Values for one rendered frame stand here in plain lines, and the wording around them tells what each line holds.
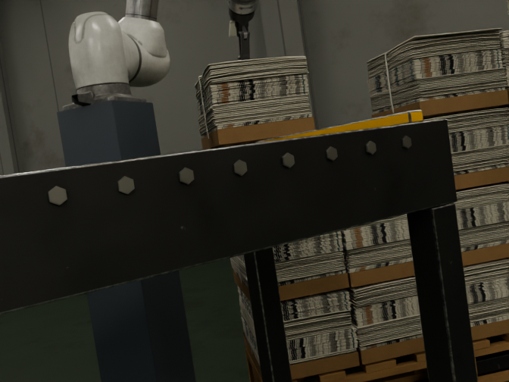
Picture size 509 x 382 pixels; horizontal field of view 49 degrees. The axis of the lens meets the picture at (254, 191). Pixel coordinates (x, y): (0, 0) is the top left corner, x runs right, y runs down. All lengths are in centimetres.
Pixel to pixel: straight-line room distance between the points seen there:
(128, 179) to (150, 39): 131
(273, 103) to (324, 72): 284
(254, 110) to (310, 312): 60
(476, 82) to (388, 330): 78
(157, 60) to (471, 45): 97
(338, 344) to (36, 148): 468
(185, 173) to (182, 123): 436
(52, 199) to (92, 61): 116
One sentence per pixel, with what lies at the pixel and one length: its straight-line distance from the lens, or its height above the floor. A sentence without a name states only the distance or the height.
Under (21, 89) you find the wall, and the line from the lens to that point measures 608.
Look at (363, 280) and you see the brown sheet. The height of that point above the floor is 39.
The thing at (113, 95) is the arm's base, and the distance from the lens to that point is 165.
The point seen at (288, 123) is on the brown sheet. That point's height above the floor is 87.
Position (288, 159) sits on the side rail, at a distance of 64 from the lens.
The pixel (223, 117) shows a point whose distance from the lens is 158.
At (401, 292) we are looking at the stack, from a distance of 172.
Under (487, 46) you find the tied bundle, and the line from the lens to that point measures 186.
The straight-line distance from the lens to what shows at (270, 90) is 161.
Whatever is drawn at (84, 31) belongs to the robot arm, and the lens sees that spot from 171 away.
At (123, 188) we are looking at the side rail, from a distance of 55.
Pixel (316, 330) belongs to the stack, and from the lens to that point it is 167.
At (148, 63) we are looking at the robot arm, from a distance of 183.
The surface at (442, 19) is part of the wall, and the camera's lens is 433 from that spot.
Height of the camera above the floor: 78
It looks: 3 degrees down
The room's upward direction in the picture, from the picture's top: 8 degrees counter-clockwise
